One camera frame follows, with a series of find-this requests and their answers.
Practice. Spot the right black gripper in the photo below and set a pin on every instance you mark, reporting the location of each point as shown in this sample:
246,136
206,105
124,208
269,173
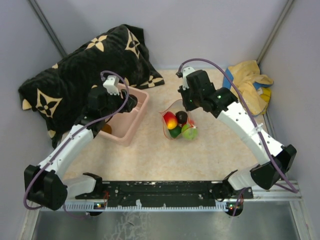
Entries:
183,91

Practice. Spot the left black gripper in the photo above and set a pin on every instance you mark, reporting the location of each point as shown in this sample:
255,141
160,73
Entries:
119,97

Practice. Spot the pink plastic bin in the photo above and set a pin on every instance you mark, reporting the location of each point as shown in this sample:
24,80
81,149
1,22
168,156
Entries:
125,125

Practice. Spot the clear zip top bag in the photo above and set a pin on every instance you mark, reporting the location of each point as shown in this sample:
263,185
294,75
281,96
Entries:
175,107

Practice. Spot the dark purple plum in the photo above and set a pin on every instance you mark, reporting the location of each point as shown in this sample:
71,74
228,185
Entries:
181,116

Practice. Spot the red chili pepper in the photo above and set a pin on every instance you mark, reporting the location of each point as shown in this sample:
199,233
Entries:
170,120

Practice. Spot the light green apple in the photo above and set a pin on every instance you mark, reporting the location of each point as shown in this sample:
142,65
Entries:
189,132

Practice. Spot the dark green lime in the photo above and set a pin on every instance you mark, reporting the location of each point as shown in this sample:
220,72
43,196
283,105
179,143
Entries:
175,132

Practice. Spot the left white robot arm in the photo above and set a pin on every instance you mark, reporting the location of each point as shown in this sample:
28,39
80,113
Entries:
44,183

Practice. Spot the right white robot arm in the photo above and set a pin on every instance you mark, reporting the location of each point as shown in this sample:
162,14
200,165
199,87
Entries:
273,158

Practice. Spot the yellow blue crumpled cloth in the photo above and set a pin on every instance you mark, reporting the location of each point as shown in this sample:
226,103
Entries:
254,86

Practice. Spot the black floral pillow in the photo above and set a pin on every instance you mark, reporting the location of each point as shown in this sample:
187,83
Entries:
60,92

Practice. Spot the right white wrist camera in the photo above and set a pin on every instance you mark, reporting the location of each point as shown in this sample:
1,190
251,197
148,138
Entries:
186,71

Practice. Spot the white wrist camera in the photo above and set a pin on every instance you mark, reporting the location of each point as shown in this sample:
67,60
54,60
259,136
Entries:
111,85
186,71

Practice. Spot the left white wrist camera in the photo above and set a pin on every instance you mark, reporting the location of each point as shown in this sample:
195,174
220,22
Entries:
111,85

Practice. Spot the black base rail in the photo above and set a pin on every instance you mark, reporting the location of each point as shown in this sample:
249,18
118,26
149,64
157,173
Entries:
170,194

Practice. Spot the right corner frame post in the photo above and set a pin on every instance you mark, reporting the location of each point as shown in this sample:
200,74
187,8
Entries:
273,34

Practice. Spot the aluminium frame bar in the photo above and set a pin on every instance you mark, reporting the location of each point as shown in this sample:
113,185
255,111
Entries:
233,207

